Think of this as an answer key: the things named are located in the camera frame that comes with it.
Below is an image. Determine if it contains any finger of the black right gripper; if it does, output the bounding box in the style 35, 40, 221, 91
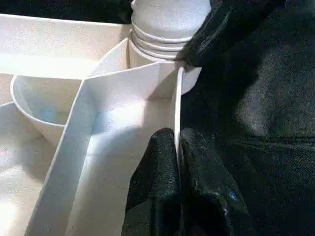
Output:
174, 0, 247, 68

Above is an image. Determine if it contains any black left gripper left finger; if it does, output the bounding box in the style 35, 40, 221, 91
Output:
124, 127, 183, 236

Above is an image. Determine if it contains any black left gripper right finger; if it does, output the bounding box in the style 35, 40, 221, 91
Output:
179, 127, 257, 236

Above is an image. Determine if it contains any white plastic table leg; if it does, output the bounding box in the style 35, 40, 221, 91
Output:
127, 0, 214, 65

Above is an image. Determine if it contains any white plastic table top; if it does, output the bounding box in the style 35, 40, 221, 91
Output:
0, 13, 203, 236

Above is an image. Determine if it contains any black work surface mat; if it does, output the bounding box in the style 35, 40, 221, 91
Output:
0, 0, 315, 236

